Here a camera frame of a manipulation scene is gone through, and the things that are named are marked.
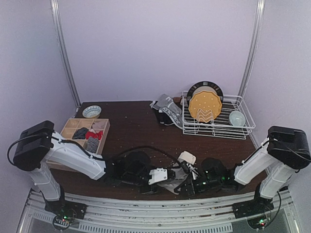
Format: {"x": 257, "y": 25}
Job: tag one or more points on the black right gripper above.
{"x": 190, "y": 184}

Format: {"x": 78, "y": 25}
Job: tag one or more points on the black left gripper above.
{"x": 146, "y": 183}

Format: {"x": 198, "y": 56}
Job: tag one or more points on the grey underwear white waistband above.
{"x": 179, "y": 173}

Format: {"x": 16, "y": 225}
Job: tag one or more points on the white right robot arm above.
{"x": 286, "y": 150}

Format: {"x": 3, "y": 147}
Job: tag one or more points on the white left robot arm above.
{"x": 41, "y": 143}

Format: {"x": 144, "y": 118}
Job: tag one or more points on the red rolled underwear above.
{"x": 94, "y": 134}

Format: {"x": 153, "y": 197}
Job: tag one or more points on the grey striped rolled underwear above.
{"x": 92, "y": 144}

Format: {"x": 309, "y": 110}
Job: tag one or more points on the pink beige rolled underwear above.
{"x": 99, "y": 124}

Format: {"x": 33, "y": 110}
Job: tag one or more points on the black underwear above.
{"x": 163, "y": 118}

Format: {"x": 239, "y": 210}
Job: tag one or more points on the dark striped rolled underwear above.
{"x": 80, "y": 133}

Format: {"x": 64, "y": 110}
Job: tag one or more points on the pale green glass bowl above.
{"x": 237, "y": 118}

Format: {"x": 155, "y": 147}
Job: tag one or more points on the blue yellow patterned bowl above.
{"x": 93, "y": 111}

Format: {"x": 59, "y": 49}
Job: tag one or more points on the yellow scalloped plate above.
{"x": 205, "y": 106}

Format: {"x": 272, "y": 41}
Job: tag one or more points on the brown cloth item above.
{"x": 177, "y": 99}

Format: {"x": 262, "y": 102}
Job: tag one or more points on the black rimmed plate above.
{"x": 204, "y": 86}

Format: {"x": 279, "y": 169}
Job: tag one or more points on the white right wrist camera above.
{"x": 193, "y": 171}

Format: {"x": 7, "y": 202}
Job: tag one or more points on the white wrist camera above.
{"x": 157, "y": 175}
{"x": 193, "y": 171}

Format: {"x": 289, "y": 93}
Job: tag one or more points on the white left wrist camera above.
{"x": 157, "y": 175}

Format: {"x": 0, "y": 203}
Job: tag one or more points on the aluminium rail front frame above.
{"x": 213, "y": 215}

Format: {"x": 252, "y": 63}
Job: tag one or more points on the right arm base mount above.
{"x": 255, "y": 211}

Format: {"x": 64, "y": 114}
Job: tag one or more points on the white wire dish rack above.
{"x": 221, "y": 126}

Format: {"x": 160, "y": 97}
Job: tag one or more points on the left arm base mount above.
{"x": 66, "y": 212}

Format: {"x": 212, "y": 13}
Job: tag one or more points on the right aluminium corner post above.
{"x": 253, "y": 46}

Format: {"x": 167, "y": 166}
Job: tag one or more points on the aluminium corner post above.
{"x": 253, "y": 46}
{"x": 63, "y": 51}

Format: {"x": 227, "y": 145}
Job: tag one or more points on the left aluminium corner post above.
{"x": 63, "y": 51}

